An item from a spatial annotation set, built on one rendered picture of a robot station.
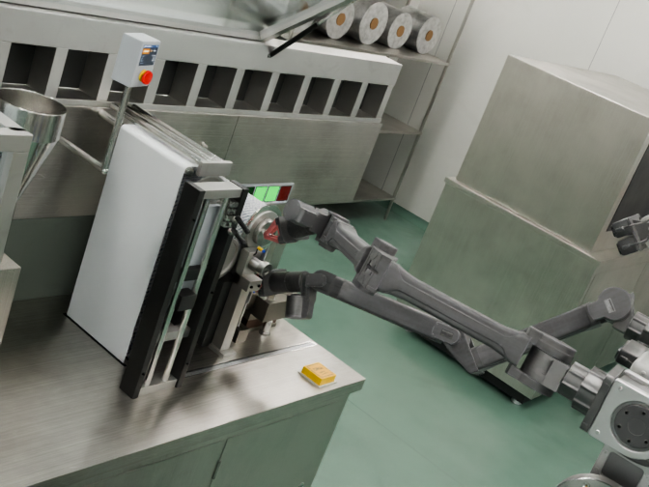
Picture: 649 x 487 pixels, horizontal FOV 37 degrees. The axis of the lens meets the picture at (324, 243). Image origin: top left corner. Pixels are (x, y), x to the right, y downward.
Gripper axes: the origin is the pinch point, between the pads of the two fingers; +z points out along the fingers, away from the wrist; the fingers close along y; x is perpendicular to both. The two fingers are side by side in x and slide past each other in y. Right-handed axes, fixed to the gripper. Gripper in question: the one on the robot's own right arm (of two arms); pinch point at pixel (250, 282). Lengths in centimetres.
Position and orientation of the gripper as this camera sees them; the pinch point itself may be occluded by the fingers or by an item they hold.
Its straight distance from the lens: 264.9
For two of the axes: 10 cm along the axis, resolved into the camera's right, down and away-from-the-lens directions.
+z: -7.9, 0.5, 6.1
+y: 6.0, -0.7, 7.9
